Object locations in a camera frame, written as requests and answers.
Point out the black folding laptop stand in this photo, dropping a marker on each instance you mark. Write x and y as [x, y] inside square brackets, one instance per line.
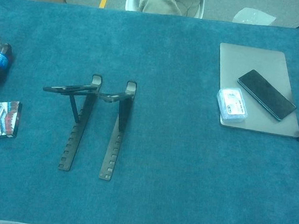
[79, 136]

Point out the silver closed laptop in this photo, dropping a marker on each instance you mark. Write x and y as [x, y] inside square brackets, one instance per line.
[252, 59]

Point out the blue felt table cover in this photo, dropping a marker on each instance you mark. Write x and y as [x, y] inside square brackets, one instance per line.
[158, 172]

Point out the clear plastic card box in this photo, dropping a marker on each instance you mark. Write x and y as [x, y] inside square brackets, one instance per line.
[232, 106]

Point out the black smartphone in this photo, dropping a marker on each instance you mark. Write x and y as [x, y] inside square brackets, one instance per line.
[266, 94]

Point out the clear plastic bag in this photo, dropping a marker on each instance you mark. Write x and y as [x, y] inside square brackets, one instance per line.
[250, 16]

